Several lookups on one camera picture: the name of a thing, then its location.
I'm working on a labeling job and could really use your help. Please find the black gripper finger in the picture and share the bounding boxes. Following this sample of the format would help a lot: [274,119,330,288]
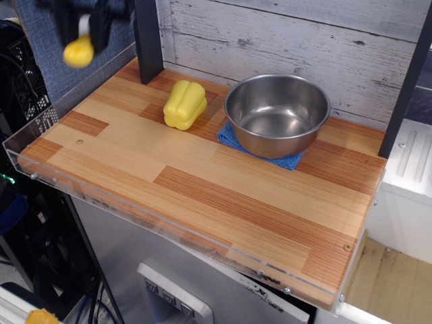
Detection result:
[89,1,112,54]
[53,0,84,46]

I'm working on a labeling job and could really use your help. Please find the yellow handled toy knife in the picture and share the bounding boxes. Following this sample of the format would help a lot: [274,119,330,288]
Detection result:
[63,14,95,69]

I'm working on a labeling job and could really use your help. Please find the black plastic crate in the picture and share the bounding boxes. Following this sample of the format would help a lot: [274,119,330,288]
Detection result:
[1,37,51,121]

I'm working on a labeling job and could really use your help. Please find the yellow toy bell pepper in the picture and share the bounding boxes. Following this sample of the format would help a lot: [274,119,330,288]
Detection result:
[163,80,207,130]

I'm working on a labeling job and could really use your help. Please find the blue folded cloth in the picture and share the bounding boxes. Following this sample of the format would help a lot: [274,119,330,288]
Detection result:
[217,122,304,171]

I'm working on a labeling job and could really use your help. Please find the stainless steel bowl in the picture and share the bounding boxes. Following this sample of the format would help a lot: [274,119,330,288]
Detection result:
[224,74,331,159]

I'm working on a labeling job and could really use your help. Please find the clear acrylic table guard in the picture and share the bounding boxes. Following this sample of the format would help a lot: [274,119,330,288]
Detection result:
[5,59,385,311]

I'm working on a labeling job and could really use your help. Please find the grey metal cabinet with buttons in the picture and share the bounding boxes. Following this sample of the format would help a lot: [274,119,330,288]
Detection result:
[72,198,317,323]

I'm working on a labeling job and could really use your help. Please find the yellow object bottom left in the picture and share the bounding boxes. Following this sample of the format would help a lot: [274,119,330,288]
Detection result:
[24,308,60,324]

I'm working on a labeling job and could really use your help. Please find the white toy sink unit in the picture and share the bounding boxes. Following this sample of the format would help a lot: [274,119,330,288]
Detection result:
[366,119,431,263]

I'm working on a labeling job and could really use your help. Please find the dark left vertical post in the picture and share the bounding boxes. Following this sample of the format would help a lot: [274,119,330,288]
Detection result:
[134,0,164,84]

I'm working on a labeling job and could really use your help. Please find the dark vertical post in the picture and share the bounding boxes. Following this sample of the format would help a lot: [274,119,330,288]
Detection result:
[378,2,431,159]
[134,0,164,84]

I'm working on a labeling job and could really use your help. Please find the dark right vertical post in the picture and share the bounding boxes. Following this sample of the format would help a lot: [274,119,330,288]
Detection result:
[378,2,431,159]

